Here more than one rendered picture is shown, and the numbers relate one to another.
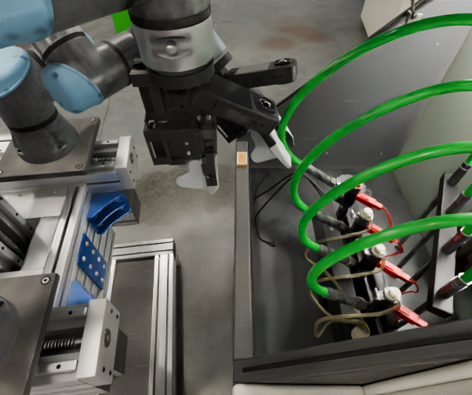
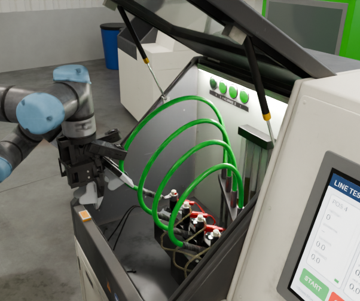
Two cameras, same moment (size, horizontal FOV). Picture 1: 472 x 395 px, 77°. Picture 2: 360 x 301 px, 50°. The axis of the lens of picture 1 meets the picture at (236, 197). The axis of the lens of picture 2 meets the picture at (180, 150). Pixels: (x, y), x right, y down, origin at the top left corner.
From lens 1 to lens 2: 0.62 m
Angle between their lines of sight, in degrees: 35
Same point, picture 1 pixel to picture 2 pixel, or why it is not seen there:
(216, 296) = not seen: outside the picture
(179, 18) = (87, 115)
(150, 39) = (75, 125)
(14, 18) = (57, 122)
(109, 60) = (12, 150)
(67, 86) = not seen: outside the picture
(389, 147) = (186, 180)
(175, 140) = (83, 170)
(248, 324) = not seen: outside the picture
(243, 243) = (115, 264)
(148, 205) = not seen: outside the picture
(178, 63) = (87, 132)
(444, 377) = (246, 244)
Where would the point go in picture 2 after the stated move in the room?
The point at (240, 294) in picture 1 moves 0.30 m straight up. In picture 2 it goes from (128, 292) to (123, 201)
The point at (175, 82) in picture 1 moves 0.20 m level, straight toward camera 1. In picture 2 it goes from (84, 140) to (139, 173)
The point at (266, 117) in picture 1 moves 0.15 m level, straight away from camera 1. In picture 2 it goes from (121, 150) to (106, 129)
